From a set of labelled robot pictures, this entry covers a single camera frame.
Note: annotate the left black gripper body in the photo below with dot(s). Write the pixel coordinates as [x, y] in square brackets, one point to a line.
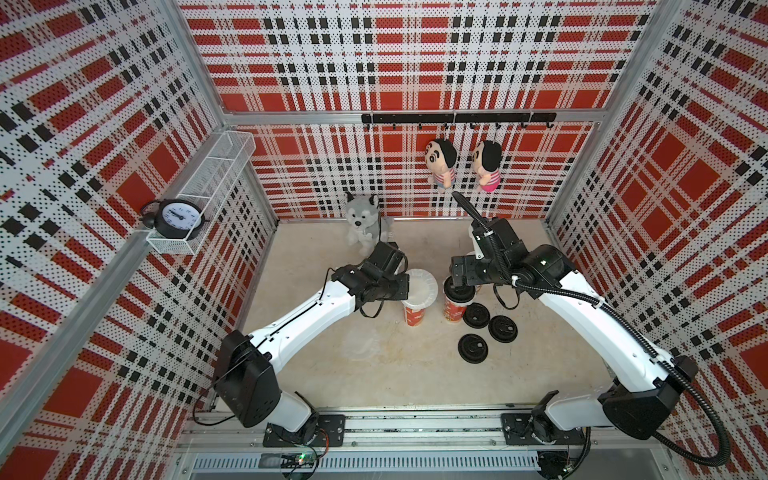
[394, 288]

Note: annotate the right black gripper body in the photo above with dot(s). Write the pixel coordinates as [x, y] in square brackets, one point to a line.
[480, 271]

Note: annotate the black lid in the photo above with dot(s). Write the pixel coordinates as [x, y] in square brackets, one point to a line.
[472, 348]
[502, 329]
[476, 316]
[458, 294]

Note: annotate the red paper cup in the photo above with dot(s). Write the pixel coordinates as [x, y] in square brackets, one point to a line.
[454, 311]
[413, 315]

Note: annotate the red paper cup front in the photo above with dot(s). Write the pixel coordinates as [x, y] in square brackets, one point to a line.
[454, 311]

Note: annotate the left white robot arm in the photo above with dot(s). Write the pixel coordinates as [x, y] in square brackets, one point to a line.
[247, 366]

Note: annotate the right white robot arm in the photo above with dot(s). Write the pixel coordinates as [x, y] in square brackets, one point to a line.
[648, 381]

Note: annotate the grey white husky plush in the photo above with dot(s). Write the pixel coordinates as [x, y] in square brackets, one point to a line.
[367, 224]

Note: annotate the boy doll pink shirt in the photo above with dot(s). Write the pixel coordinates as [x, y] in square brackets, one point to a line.
[486, 160]

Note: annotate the boy doll striped shirt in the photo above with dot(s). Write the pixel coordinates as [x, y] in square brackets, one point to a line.
[440, 159]

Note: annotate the black round clock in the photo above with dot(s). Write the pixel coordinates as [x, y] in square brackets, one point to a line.
[174, 219]

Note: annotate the black hook rail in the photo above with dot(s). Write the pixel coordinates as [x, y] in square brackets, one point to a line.
[522, 118]

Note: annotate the white wire basket shelf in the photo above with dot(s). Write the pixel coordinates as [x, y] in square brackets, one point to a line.
[211, 181]

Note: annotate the metal base rail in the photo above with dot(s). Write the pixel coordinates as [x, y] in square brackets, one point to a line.
[427, 442]

